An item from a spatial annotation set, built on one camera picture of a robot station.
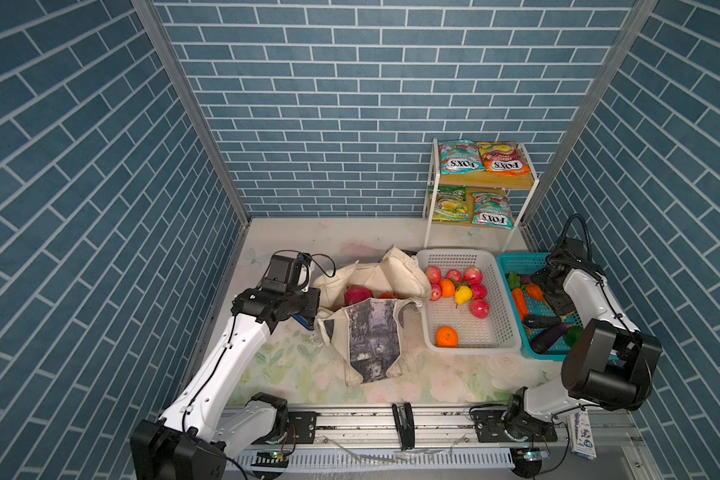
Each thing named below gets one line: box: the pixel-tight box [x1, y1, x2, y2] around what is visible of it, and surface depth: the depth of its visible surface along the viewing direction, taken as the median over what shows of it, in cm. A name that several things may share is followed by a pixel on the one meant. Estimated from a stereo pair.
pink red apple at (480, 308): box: [470, 299, 490, 319], surface depth 93 cm
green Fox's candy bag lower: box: [471, 192, 515, 230], surface depth 100 cm
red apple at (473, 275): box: [464, 266, 483, 285], surface depth 101 cm
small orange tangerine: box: [440, 279, 455, 298], surface depth 96 cm
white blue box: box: [566, 410, 597, 460], surface depth 74 cm
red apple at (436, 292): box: [430, 284, 442, 301], surface depth 96 cm
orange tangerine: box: [435, 326, 459, 348], surface depth 86 cm
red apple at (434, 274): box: [425, 266, 443, 284], surface depth 100 cm
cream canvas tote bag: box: [313, 245, 432, 387], surface depth 80 cm
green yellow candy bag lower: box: [428, 186, 471, 223], surface depth 101 cm
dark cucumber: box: [524, 316, 562, 329], surface depth 89 cm
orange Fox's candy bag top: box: [476, 142, 530, 176], surface depth 90 cm
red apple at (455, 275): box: [446, 269, 463, 283], surface depth 101 cm
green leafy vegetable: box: [508, 271, 521, 290], surface depth 100 cm
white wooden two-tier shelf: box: [424, 138, 539, 253], surface depth 99 cm
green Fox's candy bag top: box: [439, 139, 485, 175], surface depth 90 cm
